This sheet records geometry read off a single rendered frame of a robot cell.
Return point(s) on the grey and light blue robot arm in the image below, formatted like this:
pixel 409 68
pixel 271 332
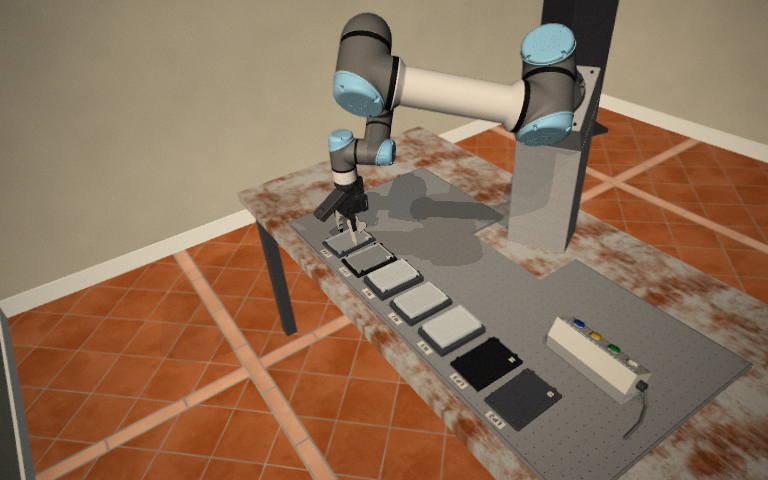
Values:
pixel 369 80

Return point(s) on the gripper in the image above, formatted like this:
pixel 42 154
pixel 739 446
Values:
pixel 354 203

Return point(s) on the beige operator panel with colored buttons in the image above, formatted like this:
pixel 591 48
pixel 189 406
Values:
pixel 600 361

